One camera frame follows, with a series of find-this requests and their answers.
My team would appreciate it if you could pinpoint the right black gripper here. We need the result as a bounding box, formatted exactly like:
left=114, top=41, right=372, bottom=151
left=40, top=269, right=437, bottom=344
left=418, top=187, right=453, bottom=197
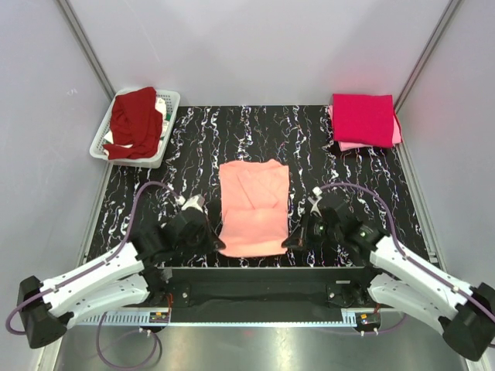
left=282, top=211, right=343, bottom=252

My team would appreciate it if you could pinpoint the salmon pink t shirt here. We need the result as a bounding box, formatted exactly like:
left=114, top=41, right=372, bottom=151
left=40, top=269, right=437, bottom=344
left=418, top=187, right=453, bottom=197
left=219, top=159, right=290, bottom=258

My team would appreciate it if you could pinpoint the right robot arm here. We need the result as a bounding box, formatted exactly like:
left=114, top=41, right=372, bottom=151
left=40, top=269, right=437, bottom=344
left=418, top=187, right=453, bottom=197
left=282, top=189, right=494, bottom=362

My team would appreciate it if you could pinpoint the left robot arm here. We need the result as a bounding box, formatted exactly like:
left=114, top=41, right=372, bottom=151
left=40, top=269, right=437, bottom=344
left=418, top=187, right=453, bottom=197
left=18, top=208, right=226, bottom=349

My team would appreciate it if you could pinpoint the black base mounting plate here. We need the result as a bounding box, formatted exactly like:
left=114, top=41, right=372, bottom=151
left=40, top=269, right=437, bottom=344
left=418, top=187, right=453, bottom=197
left=140, top=267, right=374, bottom=325

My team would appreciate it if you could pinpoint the folded light pink t shirt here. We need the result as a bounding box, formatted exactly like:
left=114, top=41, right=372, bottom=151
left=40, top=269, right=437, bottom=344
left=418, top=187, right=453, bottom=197
left=328, top=105, right=402, bottom=151

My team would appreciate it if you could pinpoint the black marbled table mat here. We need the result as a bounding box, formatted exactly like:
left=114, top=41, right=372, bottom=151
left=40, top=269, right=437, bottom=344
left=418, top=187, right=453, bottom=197
left=85, top=106, right=428, bottom=260

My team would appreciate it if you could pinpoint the folded magenta t shirt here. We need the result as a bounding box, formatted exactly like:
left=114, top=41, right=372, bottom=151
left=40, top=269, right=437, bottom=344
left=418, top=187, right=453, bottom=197
left=331, top=94, right=396, bottom=148

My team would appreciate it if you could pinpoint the dark red t shirt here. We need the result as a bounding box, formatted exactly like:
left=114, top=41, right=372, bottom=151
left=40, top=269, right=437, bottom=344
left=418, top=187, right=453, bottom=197
left=103, top=87, right=162, bottom=160

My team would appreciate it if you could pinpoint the white plastic basket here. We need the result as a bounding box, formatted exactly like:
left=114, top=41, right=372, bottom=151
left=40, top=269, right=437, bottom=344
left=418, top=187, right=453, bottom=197
left=89, top=87, right=181, bottom=168

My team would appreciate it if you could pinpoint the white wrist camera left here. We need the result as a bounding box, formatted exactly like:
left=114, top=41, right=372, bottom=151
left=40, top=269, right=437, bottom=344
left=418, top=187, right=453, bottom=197
left=176, top=195, right=205, bottom=212

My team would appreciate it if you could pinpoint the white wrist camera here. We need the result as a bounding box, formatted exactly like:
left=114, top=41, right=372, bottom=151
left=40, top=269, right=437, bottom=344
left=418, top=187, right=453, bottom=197
left=308, top=186, right=323, bottom=212
left=176, top=195, right=205, bottom=212

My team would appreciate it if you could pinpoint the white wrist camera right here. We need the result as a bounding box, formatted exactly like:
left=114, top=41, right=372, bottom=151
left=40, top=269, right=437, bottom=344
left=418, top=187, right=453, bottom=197
left=308, top=186, right=323, bottom=212

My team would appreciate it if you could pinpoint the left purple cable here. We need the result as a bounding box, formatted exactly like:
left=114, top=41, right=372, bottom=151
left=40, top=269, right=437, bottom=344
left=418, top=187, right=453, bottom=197
left=4, top=181, right=186, bottom=368

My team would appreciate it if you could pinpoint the purple cable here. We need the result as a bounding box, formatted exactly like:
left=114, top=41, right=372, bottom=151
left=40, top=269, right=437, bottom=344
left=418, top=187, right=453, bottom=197
left=4, top=181, right=186, bottom=368
left=312, top=182, right=495, bottom=335

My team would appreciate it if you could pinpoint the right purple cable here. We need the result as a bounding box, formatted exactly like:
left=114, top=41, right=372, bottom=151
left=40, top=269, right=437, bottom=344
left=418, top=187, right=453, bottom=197
left=312, top=182, right=495, bottom=335

